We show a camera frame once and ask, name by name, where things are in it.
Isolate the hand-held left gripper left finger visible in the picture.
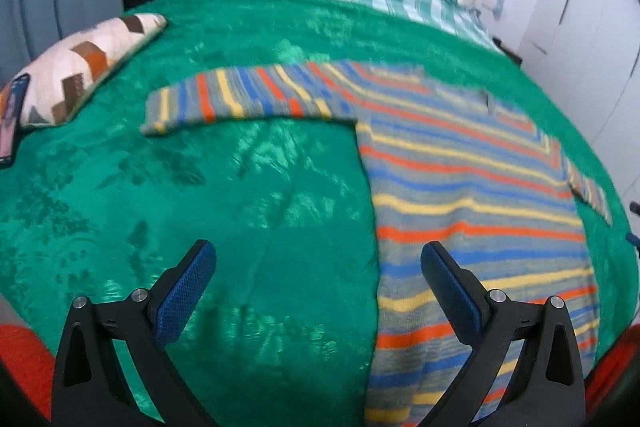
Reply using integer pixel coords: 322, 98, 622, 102
51, 239, 218, 427

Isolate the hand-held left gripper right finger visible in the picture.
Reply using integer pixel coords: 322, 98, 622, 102
415, 241, 587, 427

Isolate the striped knitted sweater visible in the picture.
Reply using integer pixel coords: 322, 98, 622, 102
140, 61, 613, 427

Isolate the green plush blanket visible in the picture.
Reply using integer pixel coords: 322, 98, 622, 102
0, 0, 632, 427

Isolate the orange fleece cloth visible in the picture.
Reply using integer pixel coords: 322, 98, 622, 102
0, 322, 640, 423

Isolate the white wardrobe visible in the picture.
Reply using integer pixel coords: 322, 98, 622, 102
517, 0, 640, 198

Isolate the smartphone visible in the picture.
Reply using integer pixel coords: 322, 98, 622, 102
0, 73, 32, 170

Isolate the brown zigzag patterned pillow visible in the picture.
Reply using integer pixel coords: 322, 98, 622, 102
0, 13, 168, 128

